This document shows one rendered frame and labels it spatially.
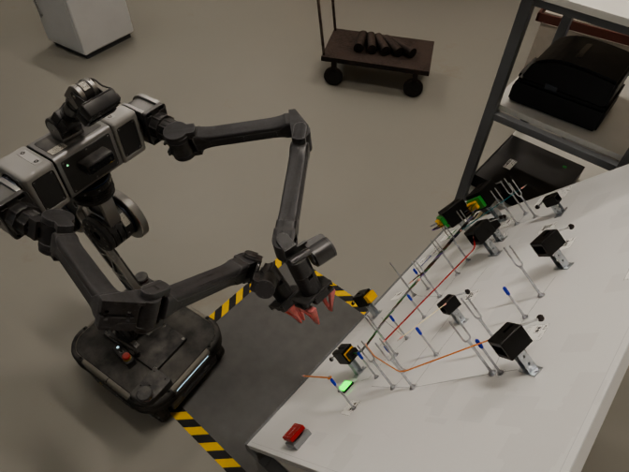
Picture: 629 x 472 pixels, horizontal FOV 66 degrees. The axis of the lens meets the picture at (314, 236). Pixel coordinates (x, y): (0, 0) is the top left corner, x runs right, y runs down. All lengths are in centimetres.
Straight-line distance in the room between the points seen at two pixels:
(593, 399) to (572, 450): 10
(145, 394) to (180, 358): 25
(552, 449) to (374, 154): 322
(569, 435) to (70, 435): 232
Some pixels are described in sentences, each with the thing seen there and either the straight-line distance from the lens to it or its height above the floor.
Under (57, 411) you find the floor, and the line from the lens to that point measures 284.
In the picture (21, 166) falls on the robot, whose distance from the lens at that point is 153.
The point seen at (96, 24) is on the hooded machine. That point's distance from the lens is 535.
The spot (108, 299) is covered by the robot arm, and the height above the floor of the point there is 153.
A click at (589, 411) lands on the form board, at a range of 87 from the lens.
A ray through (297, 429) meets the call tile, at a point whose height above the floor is 113.
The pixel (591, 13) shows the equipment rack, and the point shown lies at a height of 184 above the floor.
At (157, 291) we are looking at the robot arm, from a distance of 112.
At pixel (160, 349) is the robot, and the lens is 251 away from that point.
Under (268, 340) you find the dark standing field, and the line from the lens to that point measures 274.
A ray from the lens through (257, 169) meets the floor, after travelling 367.
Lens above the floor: 239
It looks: 49 degrees down
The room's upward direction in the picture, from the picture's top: 2 degrees clockwise
